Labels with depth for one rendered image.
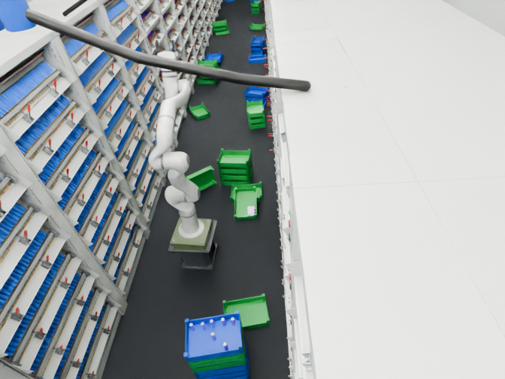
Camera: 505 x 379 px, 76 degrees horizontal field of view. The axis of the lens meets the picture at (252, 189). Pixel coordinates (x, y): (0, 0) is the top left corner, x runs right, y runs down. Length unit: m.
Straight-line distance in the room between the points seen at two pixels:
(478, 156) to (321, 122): 0.28
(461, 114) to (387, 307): 0.48
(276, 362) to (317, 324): 1.90
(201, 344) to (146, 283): 0.96
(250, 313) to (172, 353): 0.57
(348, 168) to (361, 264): 0.20
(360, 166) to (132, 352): 2.18
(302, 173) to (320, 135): 0.12
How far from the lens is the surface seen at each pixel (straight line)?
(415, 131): 0.70
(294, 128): 0.68
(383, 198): 0.54
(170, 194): 2.20
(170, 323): 2.52
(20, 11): 0.88
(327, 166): 0.58
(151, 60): 0.81
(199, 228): 2.47
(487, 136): 0.73
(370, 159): 0.61
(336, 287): 0.42
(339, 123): 0.70
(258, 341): 2.35
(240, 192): 3.08
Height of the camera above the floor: 2.17
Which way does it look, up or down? 42 degrees down
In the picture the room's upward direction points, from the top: 7 degrees counter-clockwise
